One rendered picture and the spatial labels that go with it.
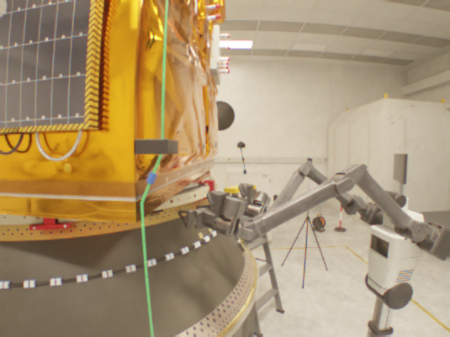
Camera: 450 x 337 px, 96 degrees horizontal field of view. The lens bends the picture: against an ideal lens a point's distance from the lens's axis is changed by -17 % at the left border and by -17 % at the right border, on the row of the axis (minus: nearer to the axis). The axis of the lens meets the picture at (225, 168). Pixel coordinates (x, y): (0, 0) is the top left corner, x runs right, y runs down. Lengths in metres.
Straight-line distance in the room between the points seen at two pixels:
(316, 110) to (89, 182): 9.09
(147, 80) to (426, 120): 7.08
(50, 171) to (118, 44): 0.31
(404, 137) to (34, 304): 6.85
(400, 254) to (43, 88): 1.42
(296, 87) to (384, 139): 4.13
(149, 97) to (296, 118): 8.67
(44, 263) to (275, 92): 8.74
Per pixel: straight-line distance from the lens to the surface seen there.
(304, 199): 0.85
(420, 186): 7.24
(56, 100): 0.55
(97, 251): 0.92
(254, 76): 9.16
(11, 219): 0.95
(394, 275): 1.38
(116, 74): 0.54
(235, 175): 4.71
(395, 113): 6.80
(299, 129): 9.11
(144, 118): 0.53
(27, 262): 0.96
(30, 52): 0.63
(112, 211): 0.54
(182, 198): 1.04
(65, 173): 0.59
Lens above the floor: 1.89
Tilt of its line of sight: 4 degrees down
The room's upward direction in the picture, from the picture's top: straight up
